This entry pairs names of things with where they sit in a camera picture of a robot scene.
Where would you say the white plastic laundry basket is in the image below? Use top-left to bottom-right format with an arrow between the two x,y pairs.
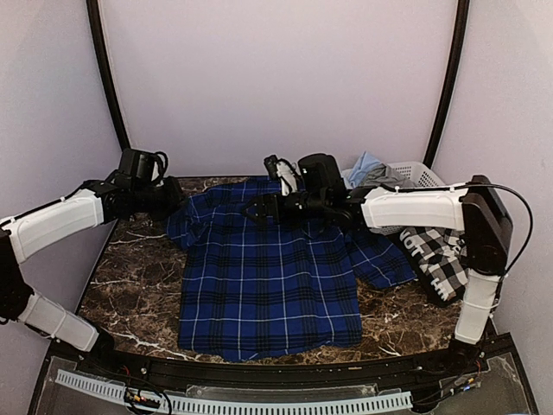
343,160 -> 440,189

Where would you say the right black corner post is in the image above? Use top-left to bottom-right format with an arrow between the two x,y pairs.
423,0 -> 470,169

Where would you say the light blue shirt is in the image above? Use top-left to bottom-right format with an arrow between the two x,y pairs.
345,151 -> 386,188

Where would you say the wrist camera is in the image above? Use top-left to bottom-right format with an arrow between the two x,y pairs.
264,153 -> 346,196
114,149 -> 168,189

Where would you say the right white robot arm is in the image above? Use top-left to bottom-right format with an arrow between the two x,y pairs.
242,176 -> 514,375

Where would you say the white slotted cable duct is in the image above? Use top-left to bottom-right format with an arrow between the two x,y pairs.
55,369 -> 412,414

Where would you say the black corner post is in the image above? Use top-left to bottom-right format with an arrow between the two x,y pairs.
423,0 -> 470,169
86,0 -> 131,150

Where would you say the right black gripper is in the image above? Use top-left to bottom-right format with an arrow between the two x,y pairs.
239,190 -> 329,227

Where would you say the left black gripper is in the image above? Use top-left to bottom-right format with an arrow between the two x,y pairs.
132,175 -> 188,221

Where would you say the black white checkered folded shirt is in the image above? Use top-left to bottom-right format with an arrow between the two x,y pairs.
388,227 -> 467,308

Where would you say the left black corner post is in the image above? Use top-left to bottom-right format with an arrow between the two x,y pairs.
86,0 -> 131,150

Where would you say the blue plaid long sleeve shirt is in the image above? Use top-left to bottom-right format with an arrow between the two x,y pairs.
166,177 -> 415,361

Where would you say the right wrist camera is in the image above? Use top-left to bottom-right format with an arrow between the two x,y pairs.
264,153 -> 346,196

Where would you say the grey button shirt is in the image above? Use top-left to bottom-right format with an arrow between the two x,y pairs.
359,163 -> 417,188

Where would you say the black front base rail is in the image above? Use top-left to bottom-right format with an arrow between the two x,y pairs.
54,334 -> 514,391

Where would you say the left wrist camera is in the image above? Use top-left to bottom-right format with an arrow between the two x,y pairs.
114,149 -> 168,189

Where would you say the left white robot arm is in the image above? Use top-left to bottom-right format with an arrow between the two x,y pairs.
1,176 -> 185,377

